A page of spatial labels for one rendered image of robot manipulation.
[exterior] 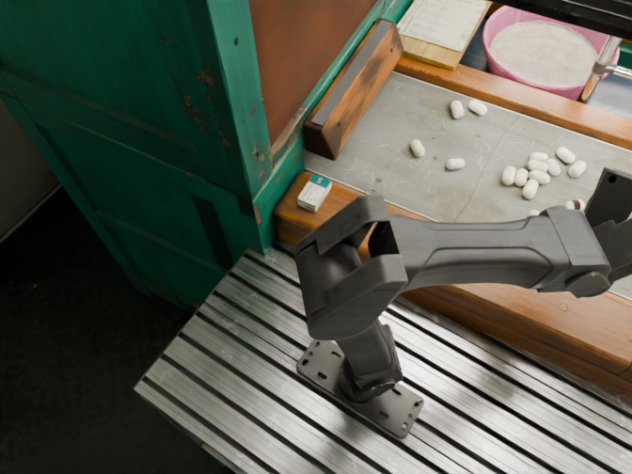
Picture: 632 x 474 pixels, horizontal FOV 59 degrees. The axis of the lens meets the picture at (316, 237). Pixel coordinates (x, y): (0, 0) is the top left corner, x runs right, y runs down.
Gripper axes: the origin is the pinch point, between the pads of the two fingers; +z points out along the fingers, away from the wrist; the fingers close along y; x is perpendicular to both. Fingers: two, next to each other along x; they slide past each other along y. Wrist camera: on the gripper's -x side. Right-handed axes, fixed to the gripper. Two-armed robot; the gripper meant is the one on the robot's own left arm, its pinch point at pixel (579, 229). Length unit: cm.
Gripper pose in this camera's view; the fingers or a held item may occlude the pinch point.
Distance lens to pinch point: 87.3
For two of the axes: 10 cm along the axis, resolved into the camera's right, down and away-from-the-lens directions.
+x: -2.7, 8.9, 3.7
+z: 3.8, -2.5, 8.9
